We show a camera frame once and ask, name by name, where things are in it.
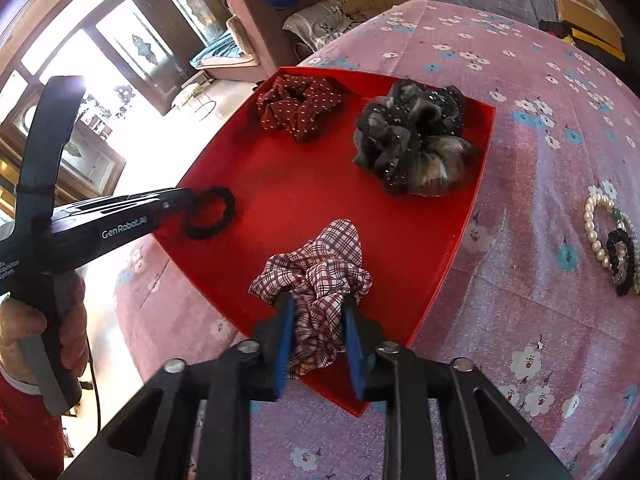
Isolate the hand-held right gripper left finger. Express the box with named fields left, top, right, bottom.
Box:
left=59, top=291, right=297, bottom=480

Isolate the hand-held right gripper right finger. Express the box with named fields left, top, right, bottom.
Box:
left=340, top=296, right=576, bottom=480

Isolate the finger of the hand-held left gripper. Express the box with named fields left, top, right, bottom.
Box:
left=150, top=187, right=201, bottom=232

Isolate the thin black hair tie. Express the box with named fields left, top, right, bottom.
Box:
left=181, top=186, right=237, bottom=241

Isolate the red white plaid scrunchie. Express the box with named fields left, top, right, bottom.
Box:
left=248, top=219, right=374, bottom=380

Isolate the red tray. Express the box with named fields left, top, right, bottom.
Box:
left=156, top=66, right=497, bottom=418

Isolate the pearl bracelet with green bead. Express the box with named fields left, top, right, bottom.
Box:
left=583, top=195, right=640, bottom=295

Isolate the black hair tie with charm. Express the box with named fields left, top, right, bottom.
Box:
left=606, top=227, right=640, bottom=297

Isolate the person's left forearm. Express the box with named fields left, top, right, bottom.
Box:
left=0, top=370, right=67, bottom=480

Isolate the person's left hand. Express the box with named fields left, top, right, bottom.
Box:
left=0, top=272, right=89, bottom=386

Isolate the wooden cabinet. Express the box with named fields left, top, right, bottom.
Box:
left=0, top=105, right=127, bottom=202

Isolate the red dotted scrunchie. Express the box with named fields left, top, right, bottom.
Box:
left=255, top=74, right=344, bottom=143

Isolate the wooden glass door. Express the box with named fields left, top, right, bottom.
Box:
left=0, top=0, right=232, bottom=117

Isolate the teal seat cushion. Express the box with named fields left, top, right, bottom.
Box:
left=190, top=30, right=251, bottom=68

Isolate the pink sofa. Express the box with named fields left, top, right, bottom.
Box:
left=190, top=0, right=321, bottom=83

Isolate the dark grey dotted scrunchie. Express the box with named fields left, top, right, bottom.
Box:
left=352, top=79, right=483, bottom=197

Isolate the grey patterned pillow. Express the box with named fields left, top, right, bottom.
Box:
left=282, top=0, right=357, bottom=53

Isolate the olive brown cloth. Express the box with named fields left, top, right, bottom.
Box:
left=342, top=0, right=418, bottom=20

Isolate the yellow box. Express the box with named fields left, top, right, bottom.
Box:
left=570, top=27, right=627, bottom=57

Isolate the brown cardboard box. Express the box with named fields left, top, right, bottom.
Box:
left=556, top=0, right=624, bottom=41

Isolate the round wire stool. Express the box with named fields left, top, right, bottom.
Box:
left=171, top=82, right=219, bottom=122

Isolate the black cable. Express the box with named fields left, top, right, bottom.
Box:
left=86, top=337, right=102, bottom=433

